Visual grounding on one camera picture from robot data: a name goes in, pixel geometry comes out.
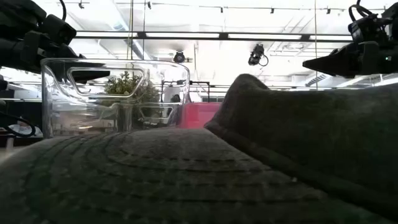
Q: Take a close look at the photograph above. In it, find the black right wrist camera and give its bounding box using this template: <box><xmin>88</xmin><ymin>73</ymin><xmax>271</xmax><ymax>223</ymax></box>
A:
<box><xmin>347</xmin><ymin>15</ymin><xmax>391</xmax><ymax>43</ymax></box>

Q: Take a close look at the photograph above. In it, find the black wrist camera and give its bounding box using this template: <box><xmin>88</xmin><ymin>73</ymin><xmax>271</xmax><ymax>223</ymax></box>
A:
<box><xmin>347</xmin><ymin>15</ymin><xmax>391</xmax><ymax>43</ymax></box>
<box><xmin>39</xmin><ymin>14</ymin><xmax>78</xmax><ymax>46</ymax></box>

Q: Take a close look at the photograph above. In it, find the black overhead frame beam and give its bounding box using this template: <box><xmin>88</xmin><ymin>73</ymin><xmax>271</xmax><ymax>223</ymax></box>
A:
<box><xmin>73</xmin><ymin>30</ymin><xmax>354</xmax><ymax>42</ymax></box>

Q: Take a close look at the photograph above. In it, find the small green potted plant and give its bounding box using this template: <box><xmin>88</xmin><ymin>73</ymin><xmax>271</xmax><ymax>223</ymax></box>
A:
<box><xmin>103</xmin><ymin>70</ymin><xmax>162</xmax><ymax>129</ymax></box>

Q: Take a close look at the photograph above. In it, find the round black ceiling camera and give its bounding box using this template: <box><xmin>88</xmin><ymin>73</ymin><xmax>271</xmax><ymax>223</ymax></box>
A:
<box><xmin>173</xmin><ymin>50</ymin><xmax>187</xmax><ymax>64</ymax></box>

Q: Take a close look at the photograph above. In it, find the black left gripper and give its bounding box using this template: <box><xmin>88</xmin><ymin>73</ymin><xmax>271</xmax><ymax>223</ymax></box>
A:
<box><xmin>0</xmin><ymin>29</ymin><xmax>111</xmax><ymax>84</ymax></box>

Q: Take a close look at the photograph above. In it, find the clear plastic bin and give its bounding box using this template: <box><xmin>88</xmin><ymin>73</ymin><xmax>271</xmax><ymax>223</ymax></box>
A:
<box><xmin>40</xmin><ymin>57</ymin><xmax>191</xmax><ymax>140</ymax></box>

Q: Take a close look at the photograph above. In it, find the translucent red plastic bin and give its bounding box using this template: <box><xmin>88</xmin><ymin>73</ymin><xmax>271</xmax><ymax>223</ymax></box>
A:
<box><xmin>177</xmin><ymin>101</ymin><xmax>222</xmax><ymax>130</ymax></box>

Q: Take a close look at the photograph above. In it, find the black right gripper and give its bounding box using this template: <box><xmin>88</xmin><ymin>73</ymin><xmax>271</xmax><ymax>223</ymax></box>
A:
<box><xmin>302</xmin><ymin>35</ymin><xmax>398</xmax><ymax>78</ymax></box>

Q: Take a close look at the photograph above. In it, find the dark grey cap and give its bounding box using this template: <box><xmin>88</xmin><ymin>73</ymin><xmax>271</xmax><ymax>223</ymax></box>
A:
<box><xmin>0</xmin><ymin>73</ymin><xmax>398</xmax><ymax>224</ymax></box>

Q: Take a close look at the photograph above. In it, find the black overhead camera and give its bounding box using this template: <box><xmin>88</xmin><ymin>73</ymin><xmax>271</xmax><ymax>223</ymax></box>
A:
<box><xmin>248</xmin><ymin>43</ymin><xmax>269</xmax><ymax>67</ymax></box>

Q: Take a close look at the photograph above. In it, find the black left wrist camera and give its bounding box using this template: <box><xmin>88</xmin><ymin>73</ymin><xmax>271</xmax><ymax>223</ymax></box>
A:
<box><xmin>39</xmin><ymin>14</ymin><xmax>78</xmax><ymax>46</ymax></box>

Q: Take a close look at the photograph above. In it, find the black metal stand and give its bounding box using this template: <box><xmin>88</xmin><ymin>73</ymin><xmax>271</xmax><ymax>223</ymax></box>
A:
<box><xmin>188</xmin><ymin>80</ymin><xmax>211</xmax><ymax>102</ymax></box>

